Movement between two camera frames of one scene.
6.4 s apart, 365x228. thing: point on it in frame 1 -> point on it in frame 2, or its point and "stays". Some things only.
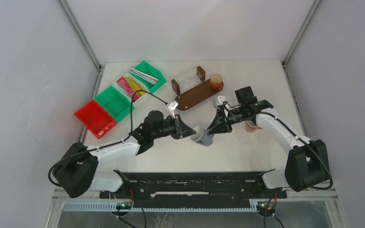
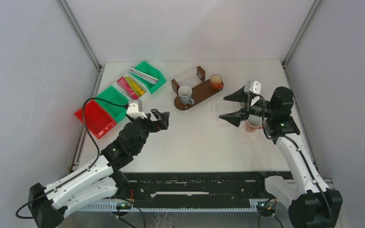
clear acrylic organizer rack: (189, 80) stays
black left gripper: (181, 129) -> (161, 123)
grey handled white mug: (202, 137) -> (185, 93)
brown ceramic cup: (216, 81) stays
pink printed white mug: (251, 127) stays
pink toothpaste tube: (122, 82) stays
